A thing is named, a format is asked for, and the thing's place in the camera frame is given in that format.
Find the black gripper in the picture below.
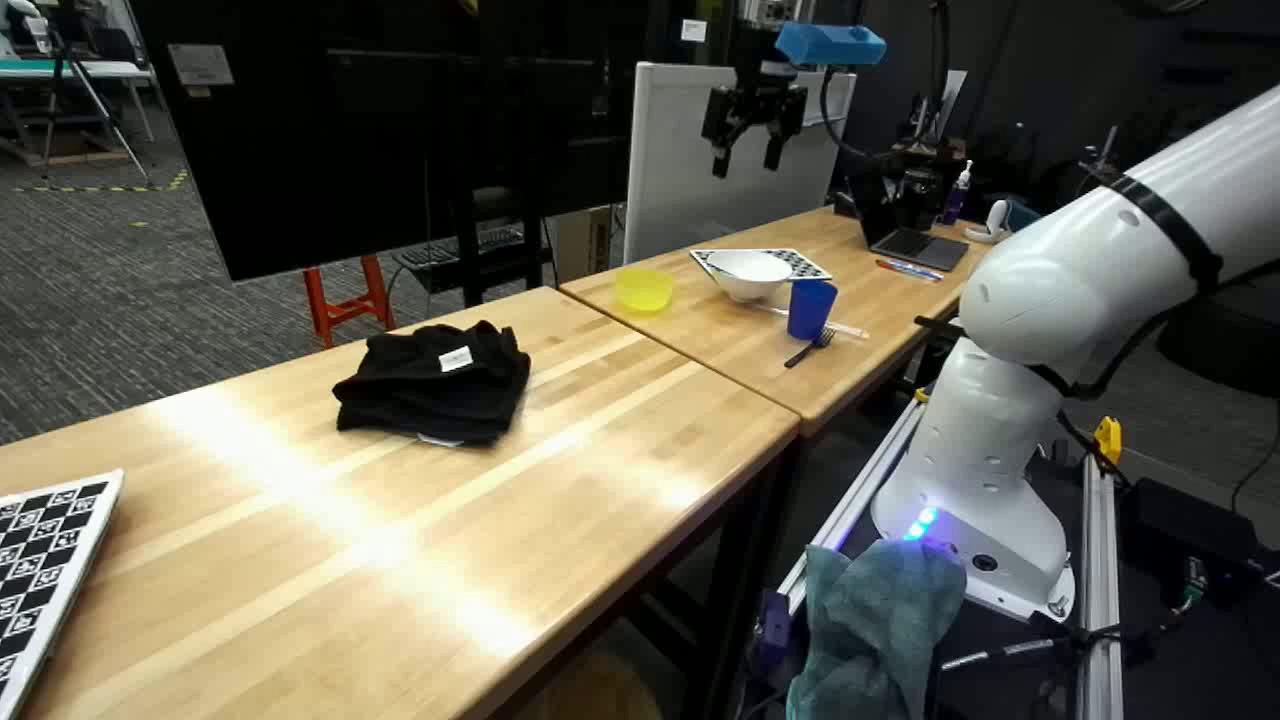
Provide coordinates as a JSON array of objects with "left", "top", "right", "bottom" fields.
[{"left": 700, "top": 51, "right": 811, "bottom": 184}]

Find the black towel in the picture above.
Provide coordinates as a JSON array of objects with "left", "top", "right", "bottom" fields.
[{"left": 330, "top": 314, "right": 535, "bottom": 452}]

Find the white partition board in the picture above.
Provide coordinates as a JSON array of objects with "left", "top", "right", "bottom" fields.
[{"left": 622, "top": 56, "right": 859, "bottom": 267}]

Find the white bowl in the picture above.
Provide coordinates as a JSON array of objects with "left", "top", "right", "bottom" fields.
[{"left": 703, "top": 248, "right": 799, "bottom": 306}]

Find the small checkerboard sheet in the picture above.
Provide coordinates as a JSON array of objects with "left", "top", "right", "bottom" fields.
[{"left": 686, "top": 245, "right": 836, "bottom": 292}]

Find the blue plastic cup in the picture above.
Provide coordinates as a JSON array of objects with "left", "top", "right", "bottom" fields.
[{"left": 785, "top": 276, "right": 845, "bottom": 343}]

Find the yellow plastic bowl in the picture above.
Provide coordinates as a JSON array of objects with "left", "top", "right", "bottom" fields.
[{"left": 614, "top": 267, "right": 682, "bottom": 320}]

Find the grey laptop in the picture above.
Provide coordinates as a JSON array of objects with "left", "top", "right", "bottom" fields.
[{"left": 850, "top": 162, "right": 971, "bottom": 281}]

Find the black utensil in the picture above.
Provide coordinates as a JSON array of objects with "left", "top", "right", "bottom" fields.
[{"left": 779, "top": 332, "right": 836, "bottom": 376}]

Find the white spray bottle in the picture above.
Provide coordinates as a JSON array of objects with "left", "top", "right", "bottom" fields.
[{"left": 943, "top": 154, "right": 979, "bottom": 226}]

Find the orange stool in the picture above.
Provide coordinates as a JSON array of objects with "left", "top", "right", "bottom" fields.
[{"left": 299, "top": 251, "right": 402, "bottom": 350}]

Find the large black screen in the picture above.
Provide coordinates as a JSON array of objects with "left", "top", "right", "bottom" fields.
[{"left": 128, "top": 0, "right": 635, "bottom": 284}]

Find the yellow clip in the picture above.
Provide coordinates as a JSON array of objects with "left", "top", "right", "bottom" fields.
[{"left": 1087, "top": 413, "right": 1128, "bottom": 473}]

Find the teal cloth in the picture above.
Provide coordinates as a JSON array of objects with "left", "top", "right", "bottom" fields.
[{"left": 779, "top": 535, "right": 971, "bottom": 720}]

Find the black power box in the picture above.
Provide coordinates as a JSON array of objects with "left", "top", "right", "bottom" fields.
[{"left": 1126, "top": 476, "right": 1264, "bottom": 581}]

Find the large checkerboard calibration board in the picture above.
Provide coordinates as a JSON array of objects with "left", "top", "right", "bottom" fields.
[{"left": 0, "top": 464, "right": 128, "bottom": 720}]

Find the blue wrist camera housing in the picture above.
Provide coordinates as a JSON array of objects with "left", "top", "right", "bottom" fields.
[{"left": 772, "top": 19, "right": 892, "bottom": 72}]

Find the aluminium rail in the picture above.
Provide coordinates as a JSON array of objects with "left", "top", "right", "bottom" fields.
[
  {"left": 772, "top": 388, "right": 933, "bottom": 620},
  {"left": 1074, "top": 452, "right": 1133, "bottom": 720}
]

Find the black metal table frame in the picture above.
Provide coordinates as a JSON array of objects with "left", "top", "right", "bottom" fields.
[{"left": 624, "top": 397, "right": 943, "bottom": 720}]

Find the camera tripod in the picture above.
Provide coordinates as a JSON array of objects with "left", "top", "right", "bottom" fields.
[{"left": 22, "top": 0, "right": 152, "bottom": 180}]

